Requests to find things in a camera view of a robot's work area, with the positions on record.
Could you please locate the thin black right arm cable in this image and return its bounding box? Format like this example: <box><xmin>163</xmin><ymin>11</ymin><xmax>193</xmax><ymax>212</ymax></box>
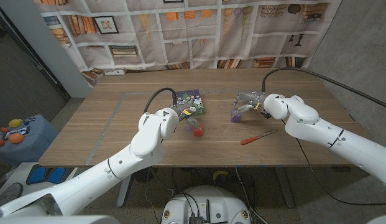
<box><xmin>296</xmin><ymin>138</ymin><xmax>386</xmax><ymax>206</ymax></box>

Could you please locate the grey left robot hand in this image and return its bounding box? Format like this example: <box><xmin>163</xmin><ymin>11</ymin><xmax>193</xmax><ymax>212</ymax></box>
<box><xmin>177</xmin><ymin>105</ymin><xmax>203</xmax><ymax>130</ymax></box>

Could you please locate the yellow toy fruit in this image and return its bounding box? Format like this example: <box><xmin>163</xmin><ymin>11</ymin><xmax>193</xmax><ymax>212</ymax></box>
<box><xmin>7</xmin><ymin>118</ymin><xmax>23</xmax><ymax>129</ymax></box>

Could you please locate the white robot torso base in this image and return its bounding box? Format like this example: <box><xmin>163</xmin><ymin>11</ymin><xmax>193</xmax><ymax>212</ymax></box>
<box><xmin>161</xmin><ymin>185</ymin><xmax>252</xmax><ymax>224</ymax></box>

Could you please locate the blue-grey upholstered stool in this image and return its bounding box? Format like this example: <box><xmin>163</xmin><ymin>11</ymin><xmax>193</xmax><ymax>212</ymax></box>
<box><xmin>0</xmin><ymin>114</ymin><xmax>60</xmax><ymax>167</ymax></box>

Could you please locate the green christmas package box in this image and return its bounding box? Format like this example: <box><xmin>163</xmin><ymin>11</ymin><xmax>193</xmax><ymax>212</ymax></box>
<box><xmin>175</xmin><ymin>89</ymin><xmax>205</xmax><ymax>117</ymax></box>

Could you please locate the yellow toy banana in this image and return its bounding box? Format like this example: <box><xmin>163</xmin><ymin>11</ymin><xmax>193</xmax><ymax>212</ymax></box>
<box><xmin>212</xmin><ymin>170</ymin><xmax>230</xmax><ymax>184</ymax></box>

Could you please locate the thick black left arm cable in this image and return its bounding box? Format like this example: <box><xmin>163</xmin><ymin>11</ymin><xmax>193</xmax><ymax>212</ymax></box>
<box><xmin>144</xmin><ymin>87</ymin><xmax>178</xmax><ymax>114</ymax></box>

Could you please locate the orange toy fruit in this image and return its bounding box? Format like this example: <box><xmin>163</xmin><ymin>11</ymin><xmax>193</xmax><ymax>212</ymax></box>
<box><xmin>7</xmin><ymin>133</ymin><xmax>25</xmax><ymax>144</ymax></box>

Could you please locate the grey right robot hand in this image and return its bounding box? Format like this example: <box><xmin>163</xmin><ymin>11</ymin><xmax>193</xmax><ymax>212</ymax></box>
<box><xmin>233</xmin><ymin>91</ymin><xmax>268</xmax><ymax>116</ymax></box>

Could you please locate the white power strip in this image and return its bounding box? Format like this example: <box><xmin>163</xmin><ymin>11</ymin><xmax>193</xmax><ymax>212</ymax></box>
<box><xmin>103</xmin><ymin>68</ymin><xmax>127</xmax><ymax>76</ymax></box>

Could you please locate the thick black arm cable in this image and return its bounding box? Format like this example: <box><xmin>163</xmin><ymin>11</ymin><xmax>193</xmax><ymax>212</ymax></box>
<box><xmin>144</xmin><ymin>87</ymin><xmax>178</xmax><ymax>114</ymax></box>
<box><xmin>261</xmin><ymin>67</ymin><xmax>386</xmax><ymax>110</ymax></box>

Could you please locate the purple magnetic block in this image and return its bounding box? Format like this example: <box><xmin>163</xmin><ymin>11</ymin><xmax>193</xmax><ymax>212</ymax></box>
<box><xmin>230</xmin><ymin>108</ymin><xmax>242</xmax><ymax>123</ymax></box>

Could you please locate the smartphone with colourful screen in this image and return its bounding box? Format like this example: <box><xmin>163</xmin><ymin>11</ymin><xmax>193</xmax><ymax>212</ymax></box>
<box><xmin>2</xmin><ymin>126</ymin><xmax>31</xmax><ymax>140</ymax></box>

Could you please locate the white board with blue pads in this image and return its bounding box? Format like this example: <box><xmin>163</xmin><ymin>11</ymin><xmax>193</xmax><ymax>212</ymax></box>
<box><xmin>0</xmin><ymin>161</ymin><xmax>80</xmax><ymax>208</ymax></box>

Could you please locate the grey metal table leg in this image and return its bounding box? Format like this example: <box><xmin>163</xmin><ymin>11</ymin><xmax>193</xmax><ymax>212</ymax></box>
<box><xmin>116</xmin><ymin>174</ymin><xmax>133</xmax><ymax>208</ymax></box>
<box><xmin>275</xmin><ymin>166</ymin><xmax>295</xmax><ymax>208</ymax></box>

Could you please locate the red-handled knife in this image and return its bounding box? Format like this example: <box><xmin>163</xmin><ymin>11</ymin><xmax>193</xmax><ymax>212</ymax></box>
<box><xmin>240</xmin><ymin>128</ymin><xmax>280</xmax><ymax>146</ymax></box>

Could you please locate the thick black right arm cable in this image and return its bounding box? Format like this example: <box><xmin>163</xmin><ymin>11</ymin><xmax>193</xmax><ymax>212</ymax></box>
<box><xmin>261</xmin><ymin>67</ymin><xmax>386</xmax><ymax>110</ymax></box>

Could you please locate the printed bookshelf backdrop cloth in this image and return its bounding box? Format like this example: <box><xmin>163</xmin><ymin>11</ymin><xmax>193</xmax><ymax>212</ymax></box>
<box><xmin>32</xmin><ymin>0</ymin><xmax>342</xmax><ymax>87</ymax></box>

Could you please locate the black round floor object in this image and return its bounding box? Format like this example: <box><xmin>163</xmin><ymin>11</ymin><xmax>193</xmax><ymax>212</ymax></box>
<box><xmin>135</xmin><ymin>167</ymin><xmax>159</xmax><ymax>184</ymax></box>

